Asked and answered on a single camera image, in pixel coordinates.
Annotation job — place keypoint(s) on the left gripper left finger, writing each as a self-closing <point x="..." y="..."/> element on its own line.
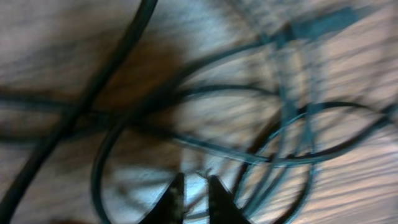
<point x="170" y="207"/>

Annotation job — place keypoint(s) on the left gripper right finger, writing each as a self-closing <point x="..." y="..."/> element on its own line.
<point x="221" y="208"/>

